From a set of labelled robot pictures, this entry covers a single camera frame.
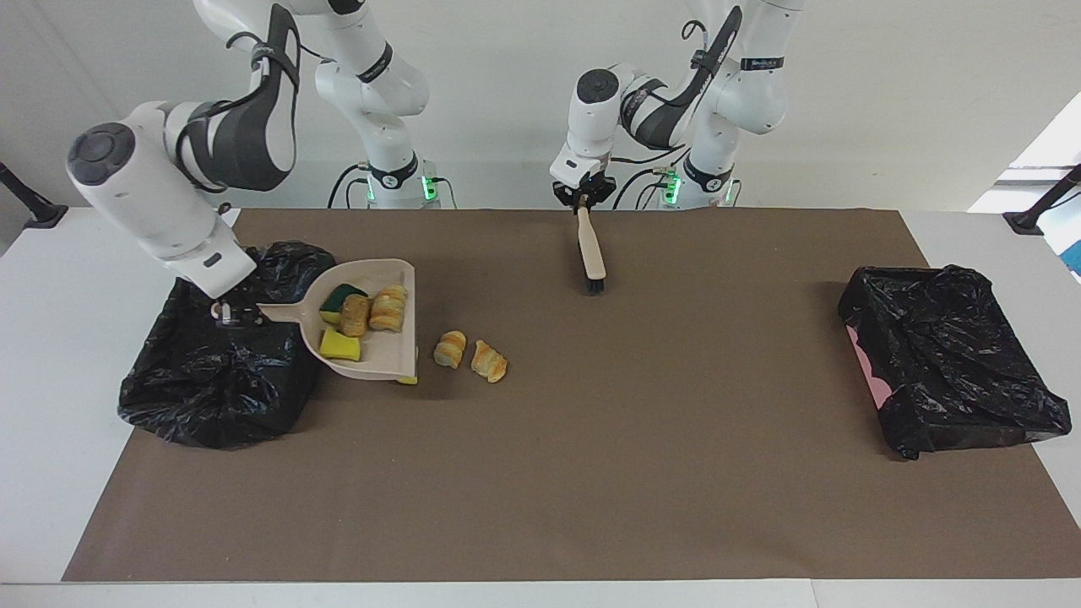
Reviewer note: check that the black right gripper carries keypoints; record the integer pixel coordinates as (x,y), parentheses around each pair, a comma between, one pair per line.
(238,297)

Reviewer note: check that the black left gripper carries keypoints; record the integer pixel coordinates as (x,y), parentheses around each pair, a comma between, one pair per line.
(601,192)

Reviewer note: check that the beige hand brush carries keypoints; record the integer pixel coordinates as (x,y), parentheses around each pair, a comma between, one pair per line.
(591,249)

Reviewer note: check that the yellow green sponge piece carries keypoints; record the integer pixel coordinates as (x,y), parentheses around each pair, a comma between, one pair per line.
(334,302)

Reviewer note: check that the notched yellow sponge piece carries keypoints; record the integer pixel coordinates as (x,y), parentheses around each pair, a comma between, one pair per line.
(339,344)

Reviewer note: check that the brown bread roll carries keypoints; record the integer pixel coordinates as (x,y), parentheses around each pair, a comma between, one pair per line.
(355,317)

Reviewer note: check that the beige plastic dustpan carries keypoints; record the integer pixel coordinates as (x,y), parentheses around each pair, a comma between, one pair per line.
(372,355)

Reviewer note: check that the pale bread chunk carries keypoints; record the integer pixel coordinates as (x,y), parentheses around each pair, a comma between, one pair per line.
(389,309)

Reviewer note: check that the croissant piece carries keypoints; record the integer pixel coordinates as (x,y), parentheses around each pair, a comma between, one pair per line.
(489,361)
(450,350)

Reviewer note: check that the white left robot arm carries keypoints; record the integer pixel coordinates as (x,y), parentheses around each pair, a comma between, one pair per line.
(591,118)

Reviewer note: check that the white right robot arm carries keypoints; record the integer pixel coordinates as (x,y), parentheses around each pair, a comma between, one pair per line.
(143,203)

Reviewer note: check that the black trash bag bin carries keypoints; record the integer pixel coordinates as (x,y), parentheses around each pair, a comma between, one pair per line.
(211,388)

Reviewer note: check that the pink plastic bin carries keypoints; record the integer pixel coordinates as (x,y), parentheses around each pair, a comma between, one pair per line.
(870,371)

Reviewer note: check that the black bag over pink bin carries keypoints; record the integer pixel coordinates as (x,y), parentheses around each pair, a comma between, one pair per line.
(946,363)

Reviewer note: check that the brown paper mat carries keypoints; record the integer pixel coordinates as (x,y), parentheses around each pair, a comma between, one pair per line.
(507,540)

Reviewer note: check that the blue object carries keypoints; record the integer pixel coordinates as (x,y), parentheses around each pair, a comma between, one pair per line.
(1074,257)

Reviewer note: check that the black camera stand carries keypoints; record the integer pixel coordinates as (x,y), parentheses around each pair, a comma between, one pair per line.
(1034,215)
(34,211)

